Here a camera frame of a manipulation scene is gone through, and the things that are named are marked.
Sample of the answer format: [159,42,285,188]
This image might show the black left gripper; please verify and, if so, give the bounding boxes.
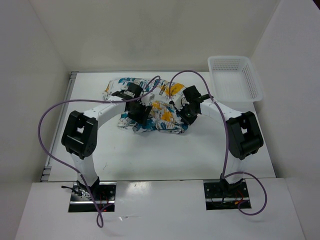
[126,99,152,126]

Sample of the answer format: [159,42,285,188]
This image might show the colourful patterned shorts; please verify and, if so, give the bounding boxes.
[102,77,188,134]

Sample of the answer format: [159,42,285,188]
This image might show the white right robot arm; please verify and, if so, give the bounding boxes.
[177,85,264,197]

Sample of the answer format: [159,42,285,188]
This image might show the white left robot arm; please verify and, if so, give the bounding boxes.
[61,82,154,200]

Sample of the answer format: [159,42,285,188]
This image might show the white plastic basket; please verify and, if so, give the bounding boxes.
[207,55,263,103]

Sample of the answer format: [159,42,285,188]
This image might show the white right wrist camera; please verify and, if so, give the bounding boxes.
[171,91,189,111]

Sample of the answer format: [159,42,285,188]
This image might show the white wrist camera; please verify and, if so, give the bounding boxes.
[171,91,189,111]
[138,93,155,107]

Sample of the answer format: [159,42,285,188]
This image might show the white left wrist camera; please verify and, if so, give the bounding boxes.
[138,93,155,107]

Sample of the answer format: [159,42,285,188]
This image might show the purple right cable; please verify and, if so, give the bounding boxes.
[168,70,268,216]

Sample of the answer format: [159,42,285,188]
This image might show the purple cable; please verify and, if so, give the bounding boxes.
[37,75,162,229]
[168,70,268,216]

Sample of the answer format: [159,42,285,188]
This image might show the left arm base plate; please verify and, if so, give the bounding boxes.
[62,181,117,213]

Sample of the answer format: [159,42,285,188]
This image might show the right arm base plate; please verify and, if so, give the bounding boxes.
[203,179,252,211]

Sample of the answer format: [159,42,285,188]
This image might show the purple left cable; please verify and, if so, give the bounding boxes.
[37,75,162,229]

